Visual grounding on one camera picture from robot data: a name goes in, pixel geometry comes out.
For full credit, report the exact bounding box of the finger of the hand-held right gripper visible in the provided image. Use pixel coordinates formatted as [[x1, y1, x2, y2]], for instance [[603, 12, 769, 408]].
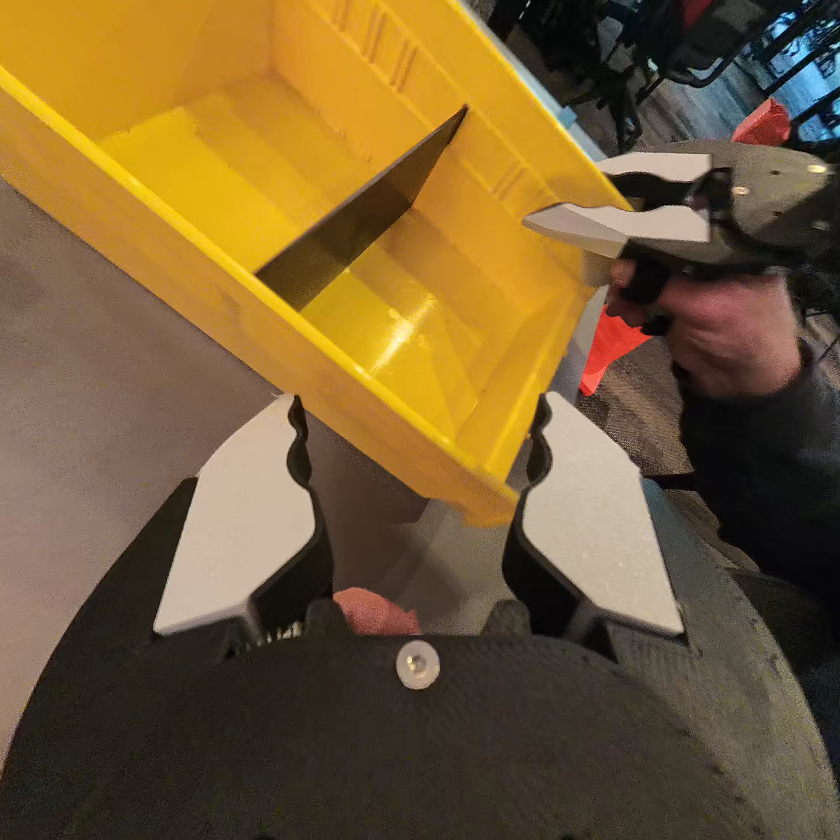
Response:
[[596, 151, 716, 201], [521, 202, 715, 260]]

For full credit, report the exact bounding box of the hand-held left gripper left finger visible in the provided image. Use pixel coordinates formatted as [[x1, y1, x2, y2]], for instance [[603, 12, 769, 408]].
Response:
[[153, 394, 334, 651]]

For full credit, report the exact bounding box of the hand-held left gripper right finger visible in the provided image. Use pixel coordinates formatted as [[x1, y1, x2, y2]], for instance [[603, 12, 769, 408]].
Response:
[[502, 391, 686, 644]]

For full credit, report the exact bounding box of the yellow plastic bin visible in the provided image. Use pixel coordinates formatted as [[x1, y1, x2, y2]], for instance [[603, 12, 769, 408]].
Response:
[[0, 0, 634, 529]]

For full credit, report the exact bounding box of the person's right forearm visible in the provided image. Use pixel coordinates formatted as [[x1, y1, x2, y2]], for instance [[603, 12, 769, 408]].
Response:
[[676, 341, 840, 592]]

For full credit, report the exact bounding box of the person's right hand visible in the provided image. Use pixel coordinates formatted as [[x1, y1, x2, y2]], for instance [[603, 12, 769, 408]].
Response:
[[607, 259, 805, 398]]

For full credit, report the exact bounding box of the person's left hand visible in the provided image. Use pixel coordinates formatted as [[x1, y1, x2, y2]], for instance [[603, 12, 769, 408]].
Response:
[[333, 586, 421, 636]]

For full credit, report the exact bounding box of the orange box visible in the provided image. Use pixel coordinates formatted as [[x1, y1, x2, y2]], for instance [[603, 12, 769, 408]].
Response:
[[730, 97, 793, 147]]

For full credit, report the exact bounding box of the black office chair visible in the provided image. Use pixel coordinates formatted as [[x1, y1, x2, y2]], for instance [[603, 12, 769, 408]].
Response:
[[564, 0, 742, 155]]

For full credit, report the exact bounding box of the orange traffic cone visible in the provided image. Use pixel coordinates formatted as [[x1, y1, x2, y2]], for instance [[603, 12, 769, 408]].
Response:
[[579, 305, 652, 398]]

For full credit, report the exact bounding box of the black bin divider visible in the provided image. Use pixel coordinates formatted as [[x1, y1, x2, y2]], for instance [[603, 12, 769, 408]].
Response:
[[255, 105, 469, 312]]

